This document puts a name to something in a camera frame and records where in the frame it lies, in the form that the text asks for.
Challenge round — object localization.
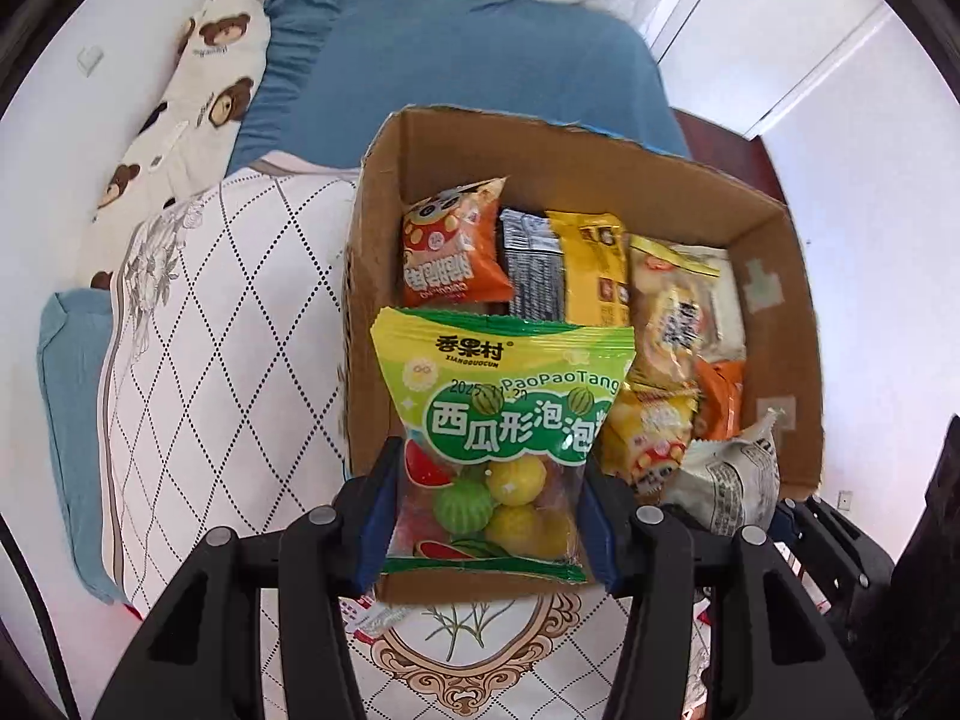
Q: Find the blue ruffled pillow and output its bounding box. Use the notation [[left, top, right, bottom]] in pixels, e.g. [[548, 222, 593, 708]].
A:
[[225, 0, 691, 175]]

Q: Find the grey white snack packet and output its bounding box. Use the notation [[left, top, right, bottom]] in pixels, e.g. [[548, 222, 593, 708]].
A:
[[660, 409, 782, 537]]

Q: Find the yellow rice cracker packet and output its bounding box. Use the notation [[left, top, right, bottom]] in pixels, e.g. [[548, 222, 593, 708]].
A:
[[624, 234, 725, 391]]

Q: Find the clear white snack packet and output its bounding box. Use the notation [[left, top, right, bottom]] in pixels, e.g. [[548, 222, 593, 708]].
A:
[[705, 246, 749, 361]]

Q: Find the green candy packet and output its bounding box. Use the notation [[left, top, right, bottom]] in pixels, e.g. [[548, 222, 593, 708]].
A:
[[370, 307, 638, 584]]

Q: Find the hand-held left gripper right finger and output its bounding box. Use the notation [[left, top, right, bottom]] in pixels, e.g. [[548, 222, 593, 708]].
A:
[[577, 457, 875, 720]]

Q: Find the white diamond quilted blanket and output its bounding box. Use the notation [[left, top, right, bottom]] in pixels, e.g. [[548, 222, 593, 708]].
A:
[[97, 169, 713, 720]]

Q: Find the yellow panda snack packet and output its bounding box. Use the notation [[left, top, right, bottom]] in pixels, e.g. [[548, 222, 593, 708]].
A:
[[600, 382, 700, 505]]

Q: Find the plain orange snack packet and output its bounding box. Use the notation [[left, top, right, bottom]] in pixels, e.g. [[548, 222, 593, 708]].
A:
[[694, 358, 746, 442]]

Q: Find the black and yellow snack packet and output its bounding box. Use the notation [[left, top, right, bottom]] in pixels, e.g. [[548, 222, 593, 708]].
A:
[[499, 208, 631, 329]]

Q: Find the orange panda snack packet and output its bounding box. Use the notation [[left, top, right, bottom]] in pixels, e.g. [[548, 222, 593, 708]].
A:
[[400, 176, 517, 308]]

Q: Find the cardboard box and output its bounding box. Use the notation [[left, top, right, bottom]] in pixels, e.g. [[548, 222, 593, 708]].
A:
[[341, 106, 824, 605]]

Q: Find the light blue pillow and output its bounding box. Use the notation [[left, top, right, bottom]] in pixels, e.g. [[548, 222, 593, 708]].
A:
[[37, 289, 130, 606]]

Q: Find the long red white packet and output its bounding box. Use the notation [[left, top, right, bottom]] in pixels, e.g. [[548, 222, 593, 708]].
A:
[[341, 596, 410, 642]]

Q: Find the bear print pillow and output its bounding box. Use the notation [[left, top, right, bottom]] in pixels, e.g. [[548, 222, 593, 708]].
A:
[[90, 0, 272, 293]]

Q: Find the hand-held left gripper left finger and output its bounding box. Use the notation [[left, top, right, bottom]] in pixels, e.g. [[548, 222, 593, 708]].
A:
[[90, 435, 406, 720]]

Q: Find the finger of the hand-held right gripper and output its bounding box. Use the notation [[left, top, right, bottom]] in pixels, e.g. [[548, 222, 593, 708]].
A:
[[774, 495, 895, 616]]

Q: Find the white door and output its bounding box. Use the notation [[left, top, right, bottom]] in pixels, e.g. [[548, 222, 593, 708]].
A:
[[645, 0, 895, 141]]

